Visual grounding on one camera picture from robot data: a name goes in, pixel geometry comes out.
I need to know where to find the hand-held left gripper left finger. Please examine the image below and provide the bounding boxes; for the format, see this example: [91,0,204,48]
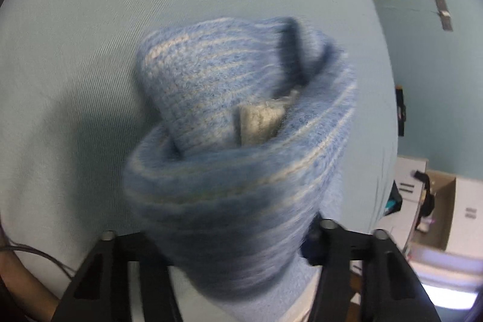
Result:
[50,230,184,322]

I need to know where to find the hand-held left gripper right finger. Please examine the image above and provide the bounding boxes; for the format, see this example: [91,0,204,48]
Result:
[302,218,443,322]

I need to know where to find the light blue knit garment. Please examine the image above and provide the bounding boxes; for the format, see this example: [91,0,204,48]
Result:
[124,16,359,320]

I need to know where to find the black plastic bag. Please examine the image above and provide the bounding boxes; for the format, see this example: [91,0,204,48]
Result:
[383,180,404,218]

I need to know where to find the cardboard box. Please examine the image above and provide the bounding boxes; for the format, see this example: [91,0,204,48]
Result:
[411,170,459,252]

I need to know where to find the pale blue blanket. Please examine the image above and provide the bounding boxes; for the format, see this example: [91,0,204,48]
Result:
[0,0,400,322]

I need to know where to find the grey tape strip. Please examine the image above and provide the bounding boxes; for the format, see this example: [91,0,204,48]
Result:
[429,0,454,32]

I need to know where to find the black cable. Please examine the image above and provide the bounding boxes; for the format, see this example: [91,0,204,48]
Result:
[0,244,78,277]

